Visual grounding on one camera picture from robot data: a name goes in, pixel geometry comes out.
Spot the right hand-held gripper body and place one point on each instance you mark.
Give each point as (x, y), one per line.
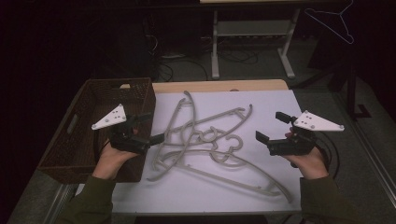
(314, 123)

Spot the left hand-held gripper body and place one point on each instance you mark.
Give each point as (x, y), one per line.
(109, 119)

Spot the brown woven basket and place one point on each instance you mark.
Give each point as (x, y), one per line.
(81, 146)

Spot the person's left hand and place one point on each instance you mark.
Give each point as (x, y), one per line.
(109, 161)

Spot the person's right hand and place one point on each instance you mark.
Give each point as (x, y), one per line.
(311, 165)

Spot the white table mat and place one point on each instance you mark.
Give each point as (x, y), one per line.
(264, 99)

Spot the black metal stand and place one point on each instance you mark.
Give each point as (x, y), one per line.
(351, 93)

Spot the metal floor rail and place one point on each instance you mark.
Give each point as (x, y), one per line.
(370, 155)

